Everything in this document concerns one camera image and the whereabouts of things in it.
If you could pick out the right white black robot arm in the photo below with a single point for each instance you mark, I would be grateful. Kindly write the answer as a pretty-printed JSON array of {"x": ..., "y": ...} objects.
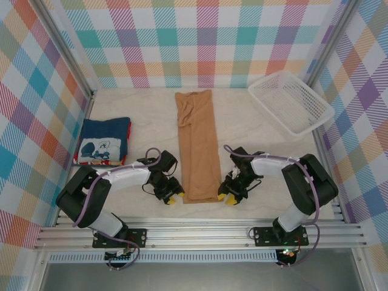
[{"x": 312, "y": 188}]

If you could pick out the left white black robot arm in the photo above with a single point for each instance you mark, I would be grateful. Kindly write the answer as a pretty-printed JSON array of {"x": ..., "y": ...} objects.
[{"x": 82, "y": 197}]

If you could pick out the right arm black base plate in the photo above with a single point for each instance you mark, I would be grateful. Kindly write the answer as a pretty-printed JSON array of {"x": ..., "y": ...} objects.
[{"x": 262, "y": 236}]

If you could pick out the white plastic basket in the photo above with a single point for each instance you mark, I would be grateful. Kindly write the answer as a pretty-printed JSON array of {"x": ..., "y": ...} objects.
[{"x": 291, "y": 97}]

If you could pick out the folded blue clothes stack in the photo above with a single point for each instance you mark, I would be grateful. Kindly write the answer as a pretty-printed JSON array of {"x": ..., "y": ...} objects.
[{"x": 91, "y": 163}]

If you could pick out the tan t-shirt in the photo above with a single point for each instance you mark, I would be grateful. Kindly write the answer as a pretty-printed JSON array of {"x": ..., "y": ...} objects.
[{"x": 198, "y": 151}]

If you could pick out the aluminium frame post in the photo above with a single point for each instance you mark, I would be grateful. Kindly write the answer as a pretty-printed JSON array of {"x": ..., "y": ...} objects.
[
  {"x": 65, "y": 48},
  {"x": 330, "y": 42}
]

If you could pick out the aluminium mounting rail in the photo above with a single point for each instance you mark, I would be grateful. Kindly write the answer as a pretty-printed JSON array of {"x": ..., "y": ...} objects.
[{"x": 197, "y": 233}]

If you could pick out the grey metal sheet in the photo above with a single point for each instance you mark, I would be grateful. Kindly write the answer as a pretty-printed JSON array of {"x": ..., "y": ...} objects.
[{"x": 197, "y": 277}]

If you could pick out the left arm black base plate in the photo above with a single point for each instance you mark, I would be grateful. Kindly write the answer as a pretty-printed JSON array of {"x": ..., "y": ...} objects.
[{"x": 138, "y": 236}]

